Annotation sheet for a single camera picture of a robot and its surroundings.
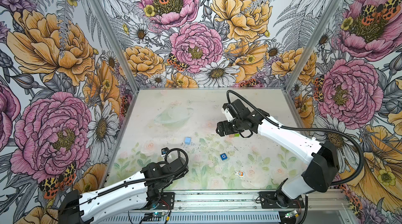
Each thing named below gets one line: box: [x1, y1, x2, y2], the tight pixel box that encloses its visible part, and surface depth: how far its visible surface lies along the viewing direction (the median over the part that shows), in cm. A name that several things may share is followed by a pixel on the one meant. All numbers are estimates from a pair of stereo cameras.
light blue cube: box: [184, 137, 192, 145], surface depth 96 cm
